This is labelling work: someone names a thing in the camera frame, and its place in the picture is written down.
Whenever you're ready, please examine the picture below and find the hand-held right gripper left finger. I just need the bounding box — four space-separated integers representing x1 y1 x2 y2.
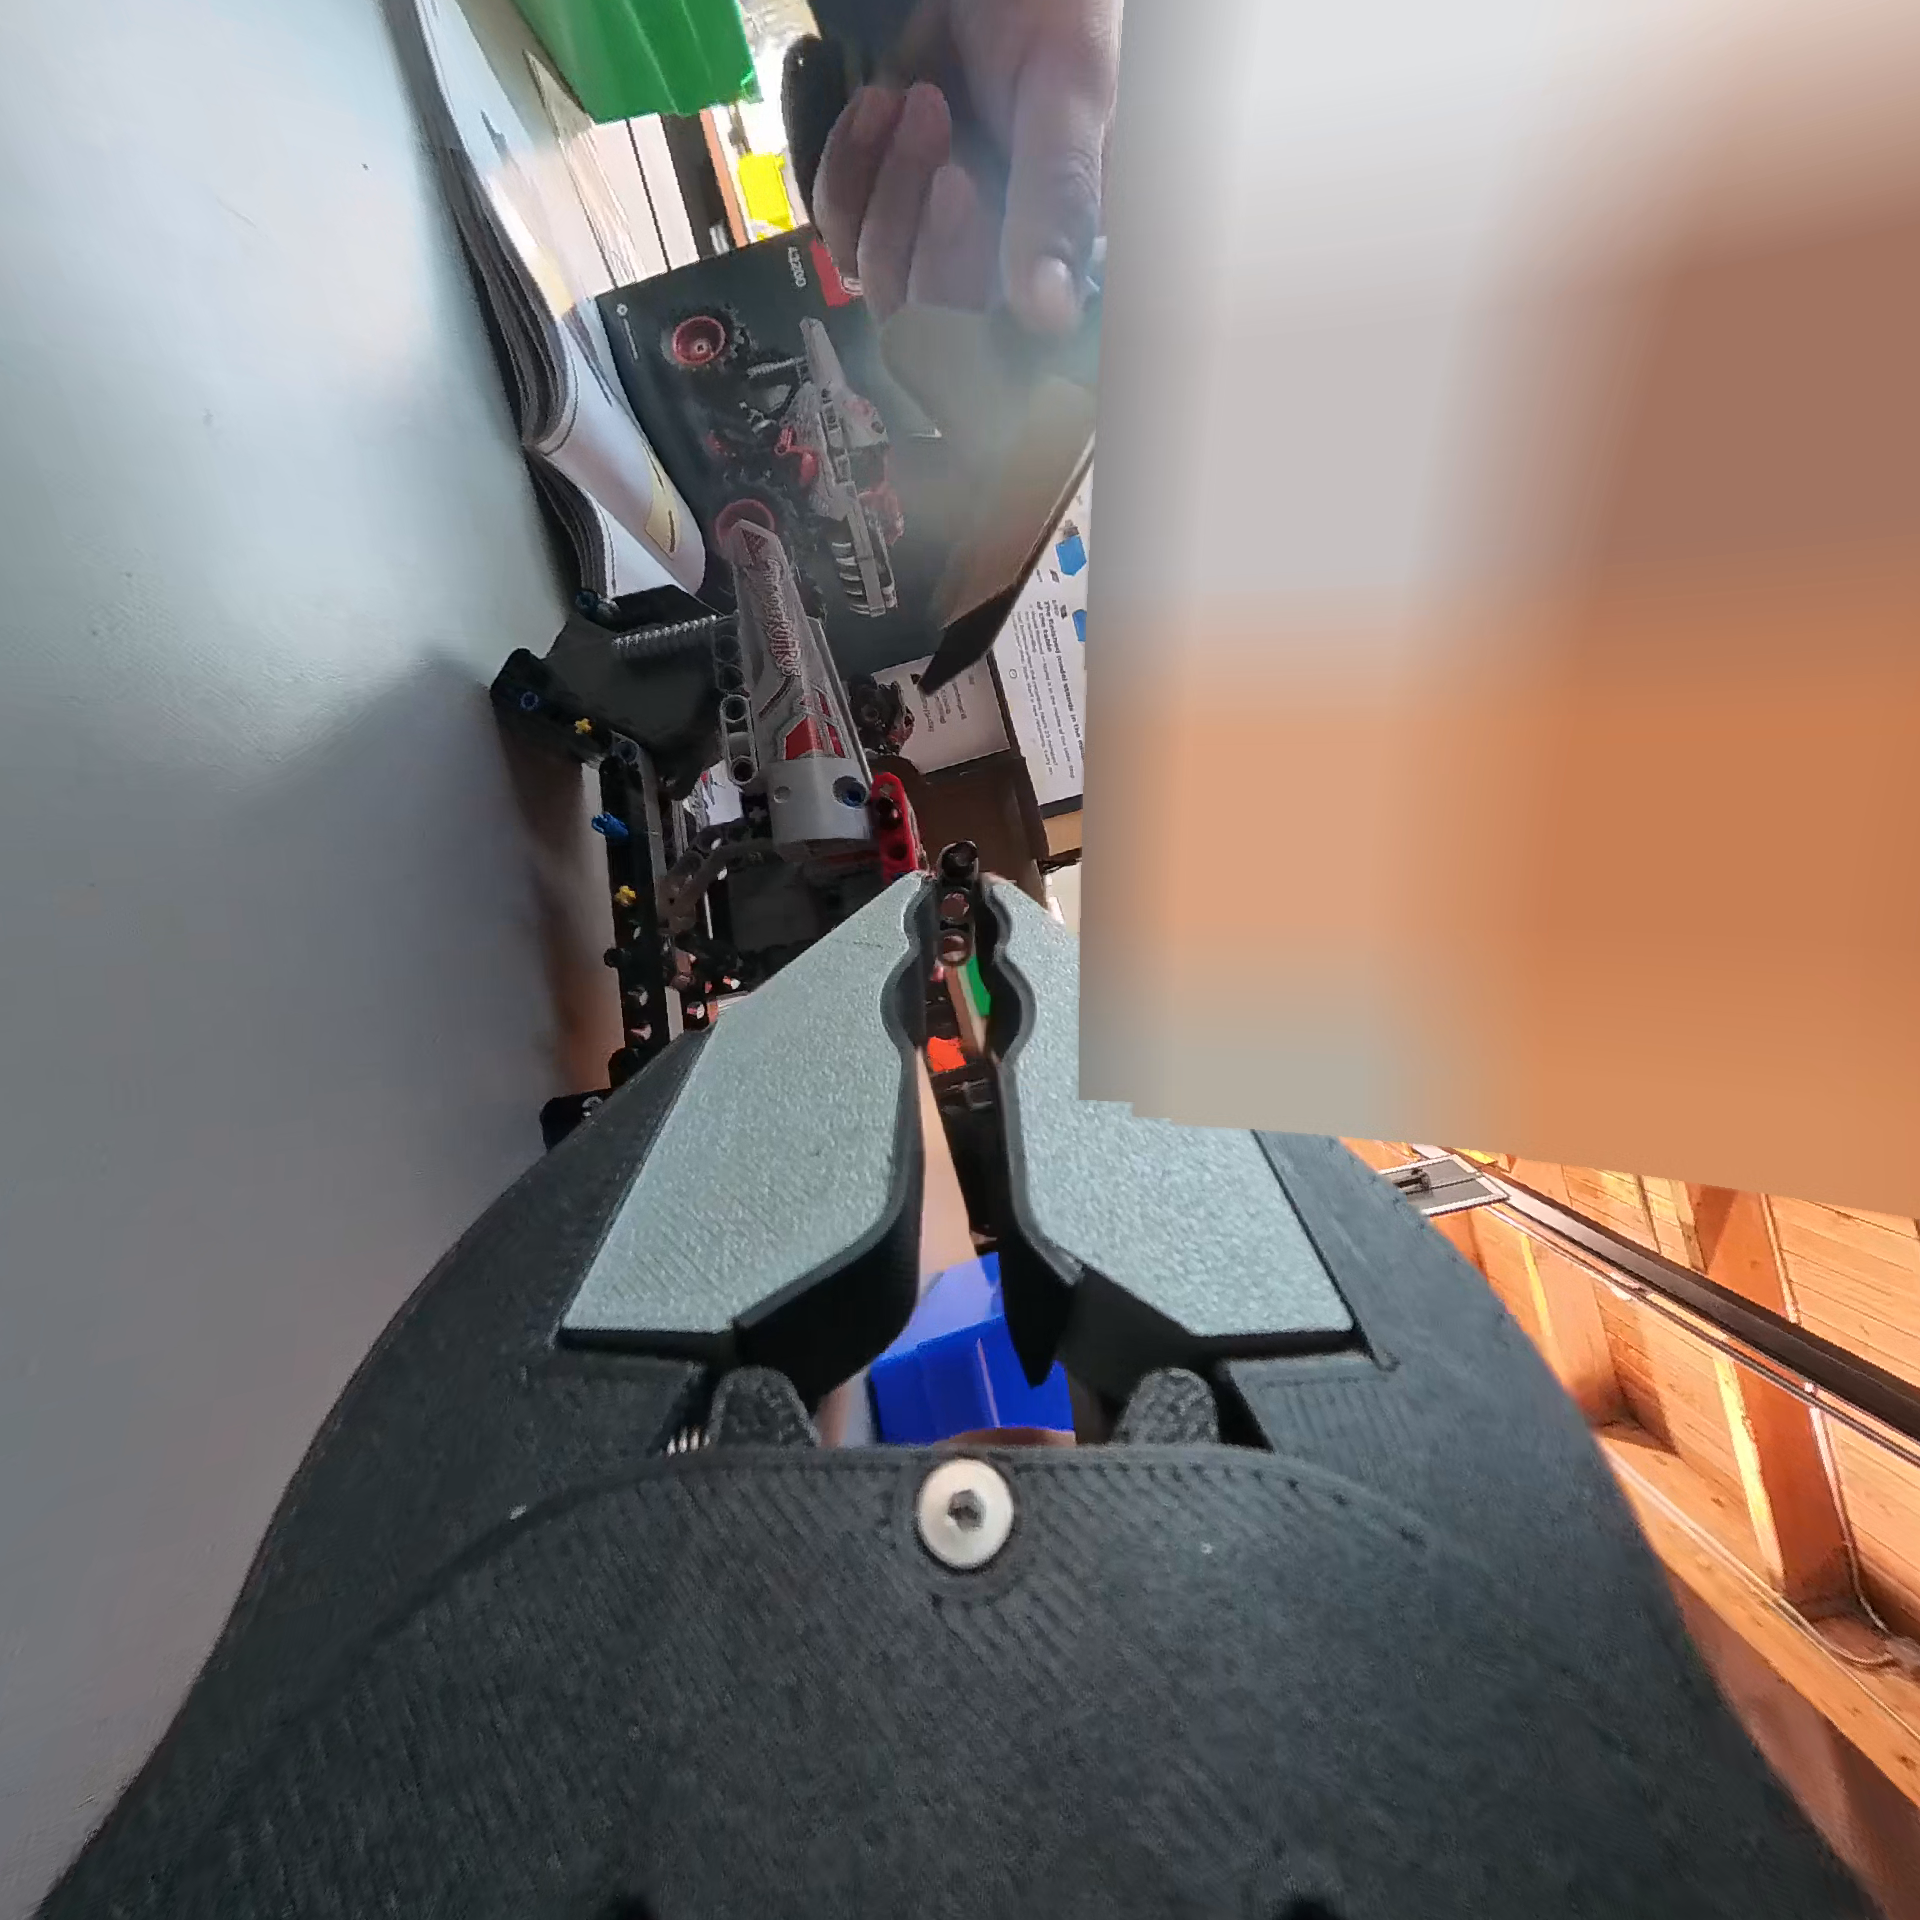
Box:
558 872 927 1412

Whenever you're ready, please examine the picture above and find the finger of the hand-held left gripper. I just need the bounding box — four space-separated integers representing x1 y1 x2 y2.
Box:
879 303 1105 699

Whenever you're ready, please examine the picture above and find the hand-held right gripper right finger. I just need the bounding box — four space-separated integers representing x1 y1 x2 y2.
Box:
978 883 1359 1386

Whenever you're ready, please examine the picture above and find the black lego beam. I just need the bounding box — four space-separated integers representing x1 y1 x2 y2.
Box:
927 839 999 1120

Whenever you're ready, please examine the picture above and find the grey red lego truck model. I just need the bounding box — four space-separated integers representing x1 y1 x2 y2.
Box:
492 525 927 1149

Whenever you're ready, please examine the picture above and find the dark lego set box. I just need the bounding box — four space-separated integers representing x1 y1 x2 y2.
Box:
596 224 962 677

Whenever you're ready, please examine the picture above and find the lego instruction booklet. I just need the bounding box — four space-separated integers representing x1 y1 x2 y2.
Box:
397 0 710 600

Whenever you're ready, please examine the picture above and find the person's left hand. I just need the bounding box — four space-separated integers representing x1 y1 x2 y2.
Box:
809 0 1122 338

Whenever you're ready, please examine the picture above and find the white printed paper sheet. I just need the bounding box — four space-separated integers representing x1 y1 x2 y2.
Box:
989 463 1087 818

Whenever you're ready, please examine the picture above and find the blue plastic bin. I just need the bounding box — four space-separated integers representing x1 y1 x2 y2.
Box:
866 1253 1078 1448

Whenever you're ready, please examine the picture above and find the brown cardboard box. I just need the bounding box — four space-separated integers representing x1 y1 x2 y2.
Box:
915 749 1085 906

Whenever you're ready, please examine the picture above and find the green plastic bin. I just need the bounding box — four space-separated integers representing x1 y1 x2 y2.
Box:
509 0 762 125

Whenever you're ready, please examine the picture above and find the black metal rail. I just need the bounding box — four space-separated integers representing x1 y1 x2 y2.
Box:
1371 1148 1920 1464

